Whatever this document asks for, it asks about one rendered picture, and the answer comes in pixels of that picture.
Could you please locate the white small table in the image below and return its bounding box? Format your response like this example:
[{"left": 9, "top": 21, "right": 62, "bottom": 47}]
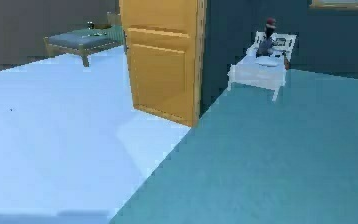
[{"left": 227, "top": 54, "right": 287, "bottom": 102}]

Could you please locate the orange wooden room door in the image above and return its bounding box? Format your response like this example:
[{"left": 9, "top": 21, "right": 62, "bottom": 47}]
[{"left": 118, "top": 0, "right": 208, "bottom": 128}]

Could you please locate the wooden framed window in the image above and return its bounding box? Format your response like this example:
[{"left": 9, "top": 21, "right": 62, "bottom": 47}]
[{"left": 309, "top": 0, "right": 358, "bottom": 11}]

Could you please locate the blue topped wooden table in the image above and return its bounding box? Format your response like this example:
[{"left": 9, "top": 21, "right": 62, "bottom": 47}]
[{"left": 43, "top": 25, "right": 127, "bottom": 68}]

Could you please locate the white slatted chair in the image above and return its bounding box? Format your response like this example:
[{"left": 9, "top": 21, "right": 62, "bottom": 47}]
[{"left": 246, "top": 30, "right": 298, "bottom": 71}]

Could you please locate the white plate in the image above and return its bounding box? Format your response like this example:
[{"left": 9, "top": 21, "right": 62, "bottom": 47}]
[{"left": 254, "top": 56, "right": 281, "bottom": 68}]

